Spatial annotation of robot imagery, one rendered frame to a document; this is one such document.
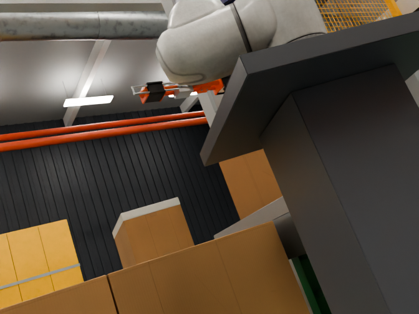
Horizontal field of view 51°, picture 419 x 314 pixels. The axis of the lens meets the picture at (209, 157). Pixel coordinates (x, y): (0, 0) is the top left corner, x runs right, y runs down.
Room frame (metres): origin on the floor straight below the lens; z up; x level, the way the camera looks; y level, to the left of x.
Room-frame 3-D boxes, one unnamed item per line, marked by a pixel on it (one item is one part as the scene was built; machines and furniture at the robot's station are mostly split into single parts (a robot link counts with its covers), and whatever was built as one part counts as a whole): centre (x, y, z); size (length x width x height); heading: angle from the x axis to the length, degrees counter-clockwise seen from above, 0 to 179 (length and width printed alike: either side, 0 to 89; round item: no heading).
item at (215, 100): (2.92, -0.24, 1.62); 0.20 x 0.05 x 0.30; 121
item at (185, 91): (1.72, 0.01, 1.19); 0.07 x 0.07 x 0.04; 31
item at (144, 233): (3.15, 0.60, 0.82); 0.60 x 0.40 x 0.40; 23
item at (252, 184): (1.95, -0.39, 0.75); 0.60 x 0.40 x 0.40; 122
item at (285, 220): (1.75, -0.08, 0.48); 0.70 x 0.03 x 0.15; 31
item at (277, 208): (1.75, -0.08, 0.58); 0.70 x 0.03 x 0.06; 31
